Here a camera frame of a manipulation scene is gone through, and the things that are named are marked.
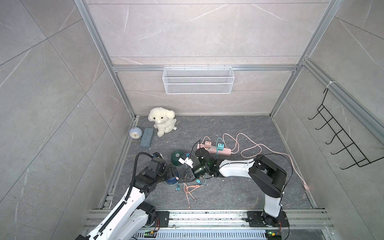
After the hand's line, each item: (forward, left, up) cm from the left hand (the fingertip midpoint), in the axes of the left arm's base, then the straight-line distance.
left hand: (172, 168), depth 81 cm
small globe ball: (+28, +28, -3) cm, 39 cm away
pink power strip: (+13, -35, -7) cm, 38 cm away
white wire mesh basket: (+55, -16, +20) cm, 61 cm away
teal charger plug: (+15, -30, -3) cm, 33 cm away
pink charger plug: (+17, -22, -3) cm, 28 cm away
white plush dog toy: (+31, +7, +7) cm, 32 cm away
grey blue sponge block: (+26, +21, -7) cm, 34 cm away
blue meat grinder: (-7, 0, 0) cm, 7 cm away
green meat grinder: (+6, -1, +1) cm, 6 cm away
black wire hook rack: (-10, -79, +24) cm, 83 cm away
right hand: (-8, -5, +1) cm, 10 cm away
